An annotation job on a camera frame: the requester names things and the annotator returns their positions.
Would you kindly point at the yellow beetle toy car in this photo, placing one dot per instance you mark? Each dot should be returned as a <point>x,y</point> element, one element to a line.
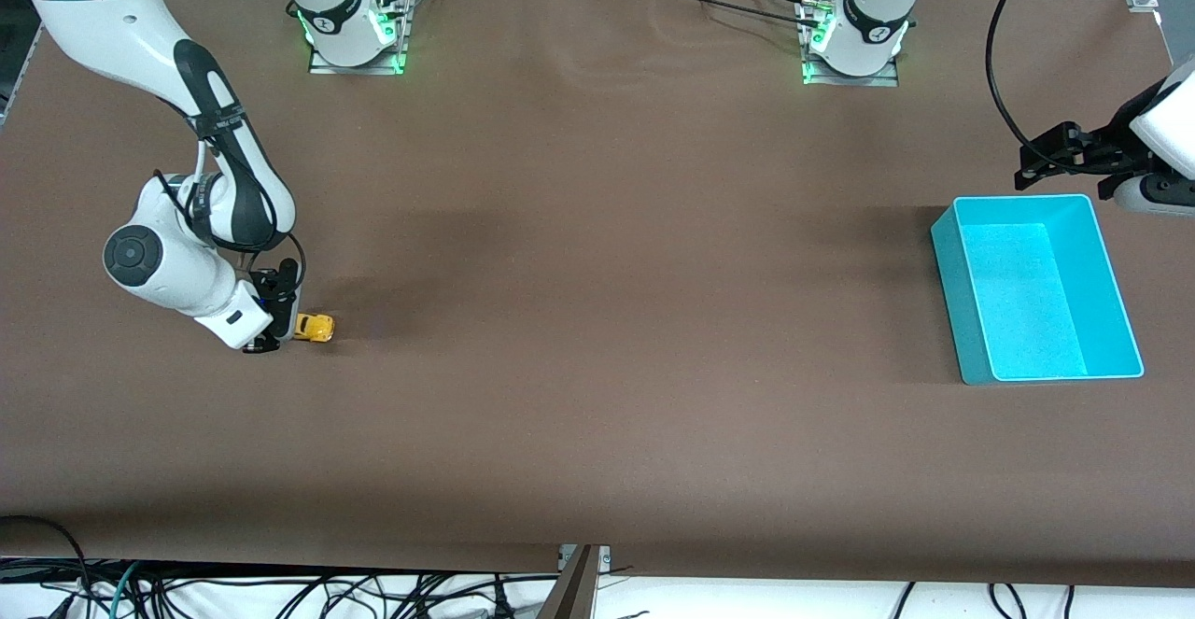
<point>316,328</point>

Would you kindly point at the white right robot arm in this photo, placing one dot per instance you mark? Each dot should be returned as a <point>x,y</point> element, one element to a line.
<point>93,3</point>

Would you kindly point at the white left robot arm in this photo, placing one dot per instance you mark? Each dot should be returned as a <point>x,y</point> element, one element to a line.
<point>868,40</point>

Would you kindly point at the turquoise plastic bin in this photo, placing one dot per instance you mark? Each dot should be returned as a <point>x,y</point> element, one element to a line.
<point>1027,311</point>

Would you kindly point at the brown table cover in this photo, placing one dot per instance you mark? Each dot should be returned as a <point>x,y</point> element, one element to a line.
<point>597,227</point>

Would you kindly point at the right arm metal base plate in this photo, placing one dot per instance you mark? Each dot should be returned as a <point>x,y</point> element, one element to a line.
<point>359,68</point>

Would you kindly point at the metal bracket with screws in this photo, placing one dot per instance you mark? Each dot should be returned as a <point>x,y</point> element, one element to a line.
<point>605,555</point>

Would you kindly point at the dark slanted post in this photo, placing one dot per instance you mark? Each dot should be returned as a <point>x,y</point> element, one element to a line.
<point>571,596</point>

